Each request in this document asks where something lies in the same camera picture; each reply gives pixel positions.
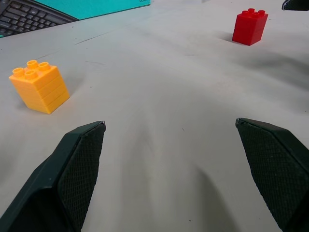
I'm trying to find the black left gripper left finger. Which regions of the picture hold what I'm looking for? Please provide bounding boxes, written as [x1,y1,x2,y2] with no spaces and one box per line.
[0,120,107,232]

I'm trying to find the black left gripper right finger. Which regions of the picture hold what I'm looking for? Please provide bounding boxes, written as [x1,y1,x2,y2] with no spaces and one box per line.
[235,117,309,232]

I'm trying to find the yellow toy brick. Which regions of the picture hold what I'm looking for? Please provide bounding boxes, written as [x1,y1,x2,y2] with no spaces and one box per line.
[8,59,70,115]

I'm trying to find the red toy brick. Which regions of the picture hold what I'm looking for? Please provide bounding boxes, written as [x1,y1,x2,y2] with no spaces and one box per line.
[232,8,269,46]

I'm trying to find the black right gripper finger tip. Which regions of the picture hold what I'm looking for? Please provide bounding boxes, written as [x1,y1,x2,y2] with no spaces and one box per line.
[281,0,309,12]

